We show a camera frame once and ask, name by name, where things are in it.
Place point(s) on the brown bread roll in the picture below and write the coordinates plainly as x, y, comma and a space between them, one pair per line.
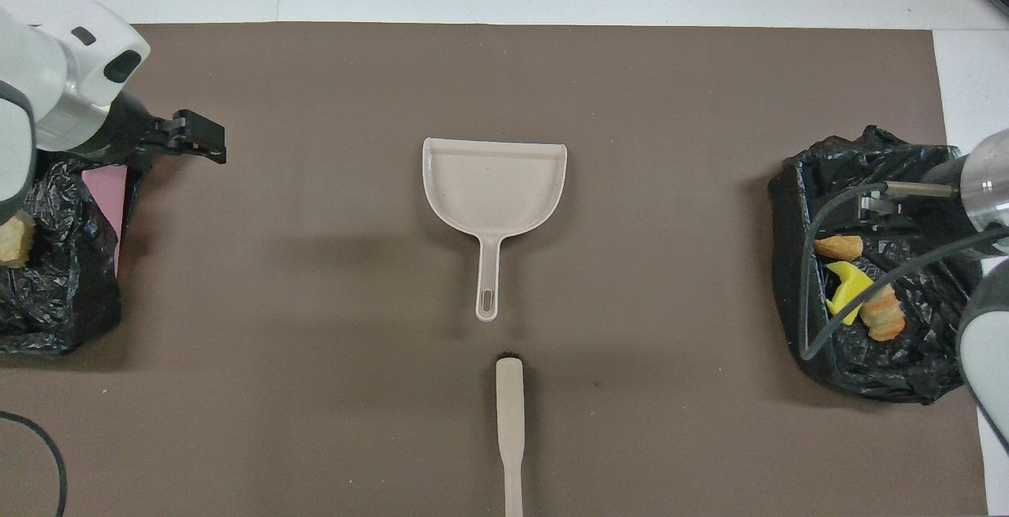
839, 247

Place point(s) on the long pale striped croissant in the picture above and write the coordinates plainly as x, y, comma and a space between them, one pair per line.
14, 241

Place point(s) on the black garbage bag lined bin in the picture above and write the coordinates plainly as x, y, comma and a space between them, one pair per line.
891, 375

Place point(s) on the pink box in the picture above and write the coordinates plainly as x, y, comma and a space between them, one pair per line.
106, 194

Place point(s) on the beige plastic dustpan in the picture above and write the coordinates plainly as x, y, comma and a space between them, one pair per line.
493, 186

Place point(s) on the black garbage bag over pink box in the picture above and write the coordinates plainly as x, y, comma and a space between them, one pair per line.
63, 288

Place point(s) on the notched yellow sponge piece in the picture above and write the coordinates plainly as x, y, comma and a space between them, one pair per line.
847, 284

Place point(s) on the pale flaky pastry piece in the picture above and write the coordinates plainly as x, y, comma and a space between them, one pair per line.
884, 316

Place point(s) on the brown table mat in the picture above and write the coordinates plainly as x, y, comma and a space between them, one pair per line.
504, 68

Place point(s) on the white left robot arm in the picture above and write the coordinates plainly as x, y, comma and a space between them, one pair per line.
16, 107

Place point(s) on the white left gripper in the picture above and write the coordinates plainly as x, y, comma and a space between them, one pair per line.
102, 60

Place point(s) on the beige hand brush black bristles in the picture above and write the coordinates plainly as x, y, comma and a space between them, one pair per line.
510, 422

